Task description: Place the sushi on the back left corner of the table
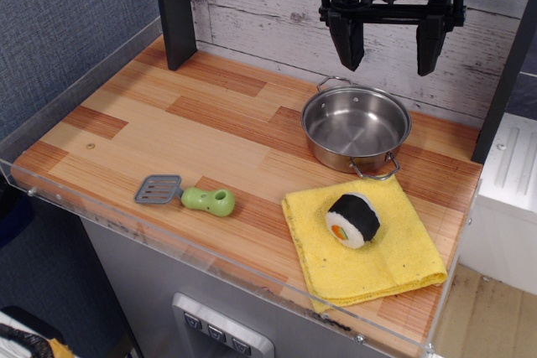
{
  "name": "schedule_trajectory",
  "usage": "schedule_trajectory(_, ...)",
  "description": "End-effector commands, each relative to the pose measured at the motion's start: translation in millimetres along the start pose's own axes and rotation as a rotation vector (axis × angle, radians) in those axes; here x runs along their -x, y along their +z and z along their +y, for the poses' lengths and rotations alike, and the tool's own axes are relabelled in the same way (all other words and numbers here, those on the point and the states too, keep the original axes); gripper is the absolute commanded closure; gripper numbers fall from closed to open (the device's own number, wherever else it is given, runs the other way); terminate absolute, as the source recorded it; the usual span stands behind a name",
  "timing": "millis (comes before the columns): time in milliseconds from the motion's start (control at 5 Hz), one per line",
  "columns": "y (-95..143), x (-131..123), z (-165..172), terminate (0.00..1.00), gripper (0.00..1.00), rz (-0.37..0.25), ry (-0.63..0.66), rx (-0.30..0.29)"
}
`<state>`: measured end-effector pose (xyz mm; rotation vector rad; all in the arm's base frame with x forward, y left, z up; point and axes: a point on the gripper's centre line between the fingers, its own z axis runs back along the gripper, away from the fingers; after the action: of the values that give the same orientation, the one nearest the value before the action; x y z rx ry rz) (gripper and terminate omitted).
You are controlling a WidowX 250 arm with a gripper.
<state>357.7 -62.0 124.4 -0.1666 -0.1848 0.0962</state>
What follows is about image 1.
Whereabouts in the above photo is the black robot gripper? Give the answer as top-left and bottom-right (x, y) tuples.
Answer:
(319, 0), (466, 76)

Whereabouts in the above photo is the plush sushi roll toy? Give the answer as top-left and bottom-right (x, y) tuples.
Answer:
(325, 193), (381, 249)

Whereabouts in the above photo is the small steel pot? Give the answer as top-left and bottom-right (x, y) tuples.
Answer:
(301, 76), (412, 180)

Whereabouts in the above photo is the yellow folded cloth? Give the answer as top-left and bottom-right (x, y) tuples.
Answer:
(282, 177), (447, 314)

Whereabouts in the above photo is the white ribbed box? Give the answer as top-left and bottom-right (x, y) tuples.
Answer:
(458, 113), (536, 294)

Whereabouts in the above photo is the silver toy fridge cabinet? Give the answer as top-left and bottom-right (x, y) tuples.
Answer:
(83, 220), (424, 357)

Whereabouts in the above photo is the silver dispenser button panel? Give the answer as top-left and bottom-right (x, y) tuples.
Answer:
(172, 293), (275, 357)

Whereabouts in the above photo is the black vertical post right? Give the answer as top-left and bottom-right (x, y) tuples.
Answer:
(472, 0), (536, 164)

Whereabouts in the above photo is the toy spatula green handle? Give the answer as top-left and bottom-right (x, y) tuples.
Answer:
(134, 174), (236, 217)

